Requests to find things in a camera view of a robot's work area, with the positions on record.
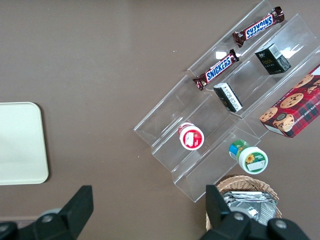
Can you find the silver foil packet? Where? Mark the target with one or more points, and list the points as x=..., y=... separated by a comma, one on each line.
x=252, y=207

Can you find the red tartan cookie box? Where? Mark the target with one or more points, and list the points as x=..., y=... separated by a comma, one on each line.
x=297, y=107

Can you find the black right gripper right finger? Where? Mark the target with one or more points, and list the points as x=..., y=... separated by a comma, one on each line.
x=220, y=217

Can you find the clear acrylic stepped shelf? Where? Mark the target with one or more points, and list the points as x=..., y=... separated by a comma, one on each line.
x=200, y=120

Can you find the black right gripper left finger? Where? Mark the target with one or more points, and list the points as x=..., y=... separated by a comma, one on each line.
x=75, y=212

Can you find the red lid yoghurt cup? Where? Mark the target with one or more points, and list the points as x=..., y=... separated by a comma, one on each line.
x=191, y=137

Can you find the cream plastic tray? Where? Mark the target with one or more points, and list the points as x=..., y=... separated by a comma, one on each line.
x=22, y=142

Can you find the small black carton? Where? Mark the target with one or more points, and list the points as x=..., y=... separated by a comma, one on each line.
x=272, y=60
x=228, y=97

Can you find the green lid yoghurt cup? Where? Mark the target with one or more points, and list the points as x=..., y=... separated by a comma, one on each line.
x=250, y=158

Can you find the light tan wicker basket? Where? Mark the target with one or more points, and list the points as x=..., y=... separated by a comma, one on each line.
x=250, y=182

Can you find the brown Snickers bar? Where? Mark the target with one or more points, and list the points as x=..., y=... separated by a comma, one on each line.
x=258, y=27
x=217, y=70

